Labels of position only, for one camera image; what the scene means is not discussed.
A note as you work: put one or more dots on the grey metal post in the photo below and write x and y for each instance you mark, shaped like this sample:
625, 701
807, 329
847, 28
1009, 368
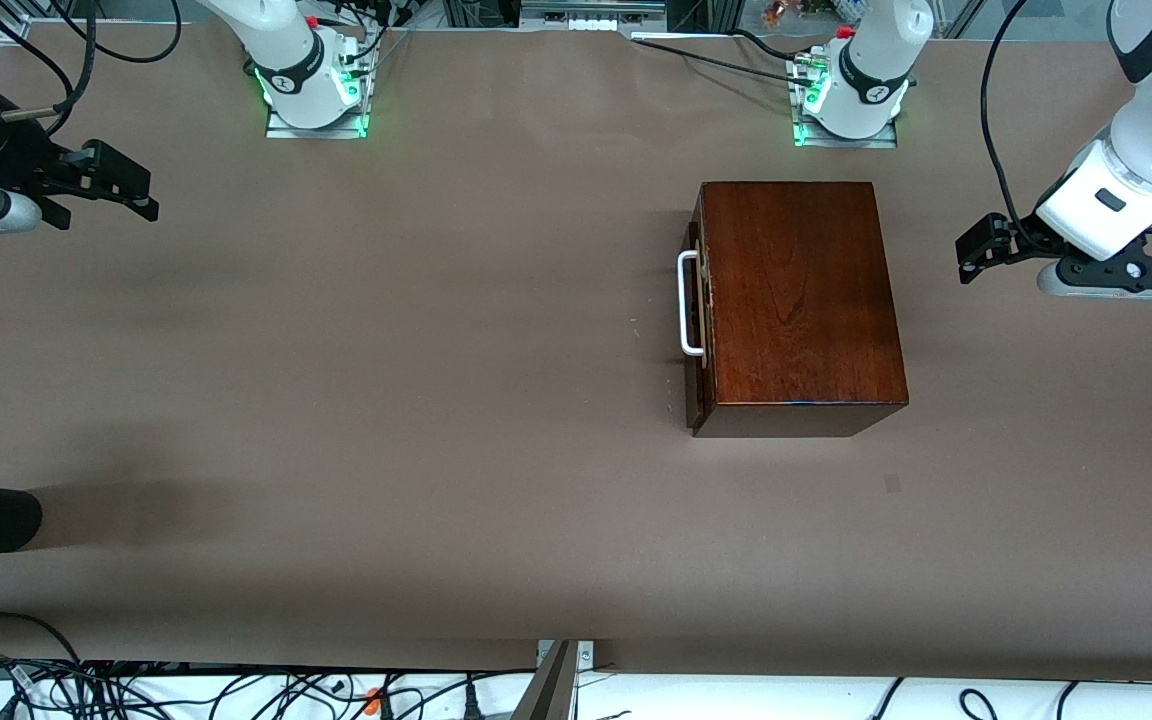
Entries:
548, 690

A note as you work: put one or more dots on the white lower shelf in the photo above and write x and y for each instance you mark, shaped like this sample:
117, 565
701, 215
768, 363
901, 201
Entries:
736, 700

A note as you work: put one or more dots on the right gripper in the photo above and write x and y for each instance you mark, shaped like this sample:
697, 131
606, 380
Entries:
8, 152

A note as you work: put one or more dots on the dark brown wooden cabinet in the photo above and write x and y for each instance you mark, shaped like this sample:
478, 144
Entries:
806, 320

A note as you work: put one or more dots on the orange plug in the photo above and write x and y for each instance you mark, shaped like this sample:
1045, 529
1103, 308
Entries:
373, 699

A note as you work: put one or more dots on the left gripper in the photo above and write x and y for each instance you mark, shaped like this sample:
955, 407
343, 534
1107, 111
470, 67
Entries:
1022, 239

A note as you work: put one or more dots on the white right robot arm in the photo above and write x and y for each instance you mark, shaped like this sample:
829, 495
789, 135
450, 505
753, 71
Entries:
281, 40

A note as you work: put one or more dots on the small tape piece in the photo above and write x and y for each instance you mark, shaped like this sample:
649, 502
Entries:
893, 483

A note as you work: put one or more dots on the white power strip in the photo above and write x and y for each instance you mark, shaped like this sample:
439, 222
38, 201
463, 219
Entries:
591, 22

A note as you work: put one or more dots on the small metal corner bracket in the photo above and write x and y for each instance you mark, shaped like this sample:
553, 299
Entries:
586, 655

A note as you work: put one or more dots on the metal base plate left arm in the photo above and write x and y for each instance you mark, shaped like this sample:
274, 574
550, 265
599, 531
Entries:
876, 142

